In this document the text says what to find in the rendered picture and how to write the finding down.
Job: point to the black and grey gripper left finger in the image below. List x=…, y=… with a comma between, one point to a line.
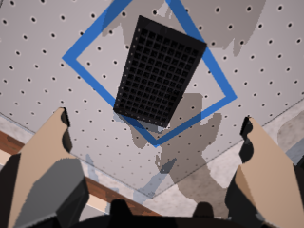
x=43, y=186

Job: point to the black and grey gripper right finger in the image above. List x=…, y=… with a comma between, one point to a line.
x=267, y=190

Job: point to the grey flat rectangular plate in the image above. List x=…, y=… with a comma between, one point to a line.
x=258, y=45

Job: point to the blue tape outline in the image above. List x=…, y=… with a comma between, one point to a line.
x=113, y=10

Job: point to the black well plate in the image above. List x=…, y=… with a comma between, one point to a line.
x=159, y=66

